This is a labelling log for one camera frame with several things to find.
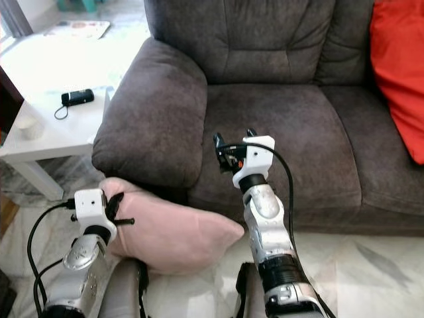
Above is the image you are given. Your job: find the pink cat face pillow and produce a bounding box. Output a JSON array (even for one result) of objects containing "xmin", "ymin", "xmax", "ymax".
[{"xmin": 99, "ymin": 177, "xmax": 246, "ymax": 276}]

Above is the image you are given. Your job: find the dark grey fabric sofa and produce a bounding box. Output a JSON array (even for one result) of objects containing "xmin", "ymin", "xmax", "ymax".
[{"xmin": 91, "ymin": 0, "xmax": 424, "ymax": 236}]

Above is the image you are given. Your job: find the red rectangular pillow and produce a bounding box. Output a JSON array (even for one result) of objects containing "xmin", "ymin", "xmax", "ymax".
[{"xmin": 370, "ymin": 0, "xmax": 424, "ymax": 165}]

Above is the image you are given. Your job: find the printed floor mat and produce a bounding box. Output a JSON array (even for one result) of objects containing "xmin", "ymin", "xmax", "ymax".
[{"xmin": 43, "ymin": 20, "xmax": 111, "ymax": 40}]

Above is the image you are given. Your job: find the robot left leg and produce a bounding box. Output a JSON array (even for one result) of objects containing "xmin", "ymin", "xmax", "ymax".
[{"xmin": 103, "ymin": 258, "xmax": 150, "ymax": 318}]

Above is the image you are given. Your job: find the robot leg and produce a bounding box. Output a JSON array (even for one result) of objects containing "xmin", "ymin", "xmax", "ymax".
[
  {"xmin": 103, "ymin": 258, "xmax": 150, "ymax": 318},
  {"xmin": 235, "ymin": 262, "xmax": 272, "ymax": 318}
]

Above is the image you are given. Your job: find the white side table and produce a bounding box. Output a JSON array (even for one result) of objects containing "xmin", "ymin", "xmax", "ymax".
[{"xmin": 0, "ymin": 86, "xmax": 112, "ymax": 201}]

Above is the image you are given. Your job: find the brown wooden crate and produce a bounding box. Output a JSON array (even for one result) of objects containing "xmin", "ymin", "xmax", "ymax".
[{"xmin": 0, "ymin": 199, "xmax": 19, "ymax": 234}]

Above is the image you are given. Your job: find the small white cup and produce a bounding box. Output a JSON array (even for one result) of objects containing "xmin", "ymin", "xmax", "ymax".
[{"xmin": 19, "ymin": 116, "xmax": 46, "ymax": 140}]

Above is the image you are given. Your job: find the dark grey object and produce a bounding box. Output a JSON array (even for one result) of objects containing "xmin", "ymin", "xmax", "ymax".
[{"xmin": 0, "ymin": 268, "xmax": 17, "ymax": 318}]

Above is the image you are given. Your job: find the robot right leg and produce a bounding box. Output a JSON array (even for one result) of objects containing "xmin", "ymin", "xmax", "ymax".
[{"xmin": 235, "ymin": 262, "xmax": 272, "ymax": 318}]

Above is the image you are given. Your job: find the dark brown cabinet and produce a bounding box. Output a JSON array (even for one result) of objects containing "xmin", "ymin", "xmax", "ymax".
[{"xmin": 0, "ymin": 66, "xmax": 15, "ymax": 133}]

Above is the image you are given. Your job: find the green plastic chair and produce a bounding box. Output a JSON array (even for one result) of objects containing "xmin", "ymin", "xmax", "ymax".
[{"xmin": 56, "ymin": 0, "xmax": 100, "ymax": 14}]

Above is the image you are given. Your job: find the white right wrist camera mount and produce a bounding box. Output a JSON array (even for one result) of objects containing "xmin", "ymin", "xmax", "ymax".
[{"xmin": 232, "ymin": 136, "xmax": 276, "ymax": 185}]

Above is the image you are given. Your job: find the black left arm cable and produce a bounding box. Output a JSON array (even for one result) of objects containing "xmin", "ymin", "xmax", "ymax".
[{"xmin": 26, "ymin": 201, "xmax": 77, "ymax": 318}]

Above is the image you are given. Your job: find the black device with strap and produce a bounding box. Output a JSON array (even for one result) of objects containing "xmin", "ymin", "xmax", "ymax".
[{"xmin": 55, "ymin": 89, "xmax": 95, "ymax": 121}]

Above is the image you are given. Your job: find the dark brown door frame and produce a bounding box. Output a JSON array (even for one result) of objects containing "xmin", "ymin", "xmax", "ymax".
[{"xmin": 0, "ymin": 0, "xmax": 32, "ymax": 37}]

